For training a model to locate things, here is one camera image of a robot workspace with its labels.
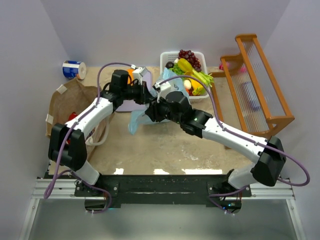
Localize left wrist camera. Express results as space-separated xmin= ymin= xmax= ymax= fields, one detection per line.
xmin=132 ymin=66 xmax=147 ymax=85

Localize yellow bell pepper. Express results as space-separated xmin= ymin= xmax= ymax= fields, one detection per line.
xmin=188 ymin=78 xmax=205 ymax=96

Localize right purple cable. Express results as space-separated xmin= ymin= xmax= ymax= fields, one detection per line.
xmin=156 ymin=75 xmax=311 ymax=187

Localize orange sweet potato right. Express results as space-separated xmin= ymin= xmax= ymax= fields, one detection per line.
xmin=126 ymin=68 xmax=134 ymax=85

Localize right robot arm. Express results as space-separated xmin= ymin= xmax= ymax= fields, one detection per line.
xmin=145 ymin=91 xmax=286 ymax=189

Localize purple grape bunch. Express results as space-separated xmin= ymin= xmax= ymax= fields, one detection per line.
xmin=178 ymin=49 xmax=202 ymax=72

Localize red snack packet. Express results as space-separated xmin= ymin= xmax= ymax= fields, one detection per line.
xmin=68 ymin=112 xmax=78 ymax=122

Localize black base frame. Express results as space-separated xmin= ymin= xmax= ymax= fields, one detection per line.
xmin=72 ymin=174 xmax=252 ymax=214

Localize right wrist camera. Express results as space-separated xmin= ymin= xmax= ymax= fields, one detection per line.
xmin=153 ymin=80 xmax=179 ymax=98

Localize white plastic basket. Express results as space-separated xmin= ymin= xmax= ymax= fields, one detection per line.
xmin=160 ymin=50 xmax=209 ymax=103

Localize brown paper grocery bag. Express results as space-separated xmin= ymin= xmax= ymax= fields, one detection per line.
xmin=45 ymin=78 xmax=114 ymax=162

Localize blue plastic bag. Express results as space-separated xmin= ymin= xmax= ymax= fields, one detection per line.
xmin=128 ymin=68 xmax=190 ymax=135

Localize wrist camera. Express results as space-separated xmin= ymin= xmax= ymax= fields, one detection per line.
xmin=132 ymin=66 xmax=147 ymax=85
xmin=153 ymin=80 xmax=179 ymax=98

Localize toilet paper roll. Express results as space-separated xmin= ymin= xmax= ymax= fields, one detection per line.
xmin=62 ymin=60 xmax=87 ymax=80

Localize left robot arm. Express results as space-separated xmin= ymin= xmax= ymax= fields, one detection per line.
xmin=48 ymin=67 xmax=153 ymax=185

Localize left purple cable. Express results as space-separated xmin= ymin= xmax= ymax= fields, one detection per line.
xmin=43 ymin=62 xmax=137 ymax=200

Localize wooden rack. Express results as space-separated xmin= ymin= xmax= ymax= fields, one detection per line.
xmin=210 ymin=33 xmax=295 ymax=138

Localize green celery stalks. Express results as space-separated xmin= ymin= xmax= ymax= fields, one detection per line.
xmin=192 ymin=69 xmax=214 ymax=87

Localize purple cable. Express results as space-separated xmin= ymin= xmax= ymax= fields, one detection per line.
xmin=156 ymin=75 xmax=311 ymax=187
xmin=43 ymin=62 xmax=137 ymax=200

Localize green grape bunch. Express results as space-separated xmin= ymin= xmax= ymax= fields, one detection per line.
xmin=172 ymin=64 xmax=185 ymax=76

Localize dark mangosteen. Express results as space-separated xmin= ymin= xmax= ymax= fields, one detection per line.
xmin=165 ymin=61 xmax=175 ymax=69

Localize lavender cutting board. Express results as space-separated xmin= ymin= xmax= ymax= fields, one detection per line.
xmin=116 ymin=69 xmax=153 ymax=113

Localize white mushroom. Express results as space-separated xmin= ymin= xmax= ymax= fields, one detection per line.
xmin=183 ymin=80 xmax=192 ymax=91

